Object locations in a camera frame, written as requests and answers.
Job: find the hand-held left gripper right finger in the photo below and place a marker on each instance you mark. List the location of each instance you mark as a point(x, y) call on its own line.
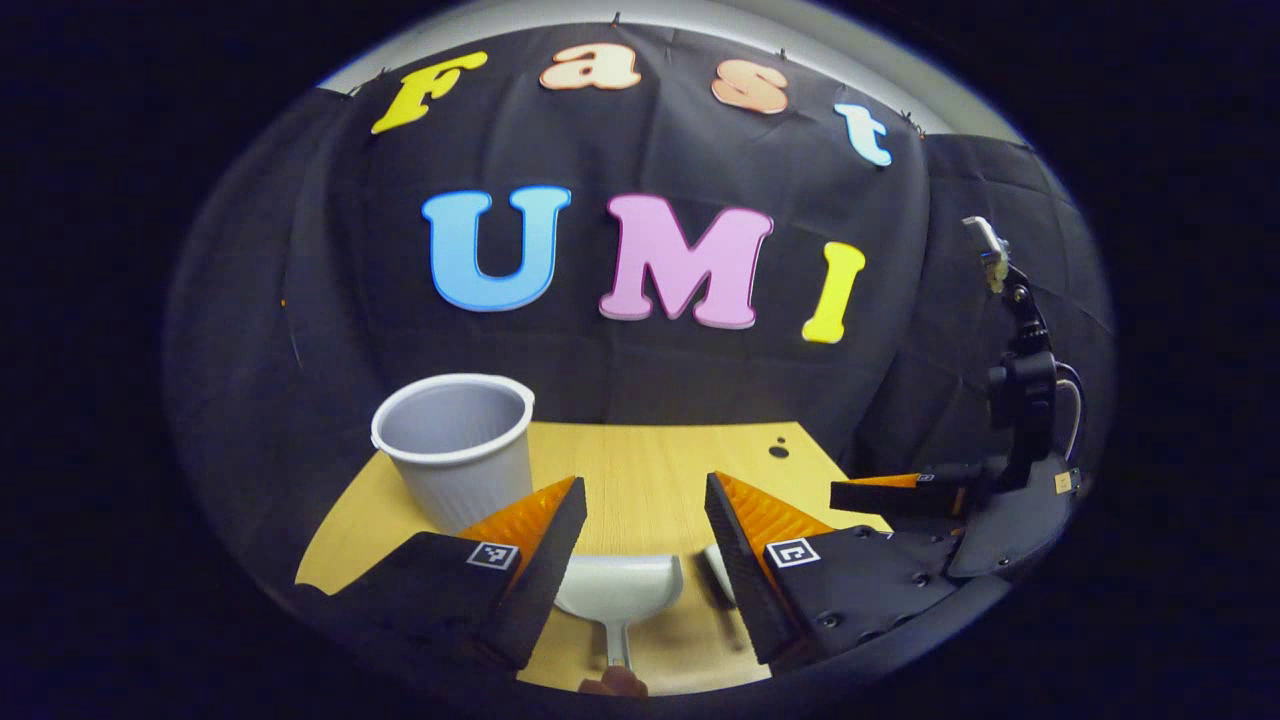
point(740, 570)

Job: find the small white broom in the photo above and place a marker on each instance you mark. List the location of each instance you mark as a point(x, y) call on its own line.
point(718, 570)

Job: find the white plastic dustpan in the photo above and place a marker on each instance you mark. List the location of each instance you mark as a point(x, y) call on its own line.
point(620, 590)

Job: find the wooden desktop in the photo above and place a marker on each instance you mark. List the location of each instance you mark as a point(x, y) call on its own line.
point(650, 480)

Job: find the grey ribbed garbage bin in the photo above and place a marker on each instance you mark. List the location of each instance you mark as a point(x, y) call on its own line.
point(455, 450)

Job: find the black backdrop cloth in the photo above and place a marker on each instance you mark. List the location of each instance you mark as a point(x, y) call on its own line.
point(650, 160)

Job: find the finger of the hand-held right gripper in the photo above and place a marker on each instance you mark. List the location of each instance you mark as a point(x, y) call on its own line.
point(890, 497)

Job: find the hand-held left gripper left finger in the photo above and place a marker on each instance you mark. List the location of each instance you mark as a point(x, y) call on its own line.
point(545, 580)

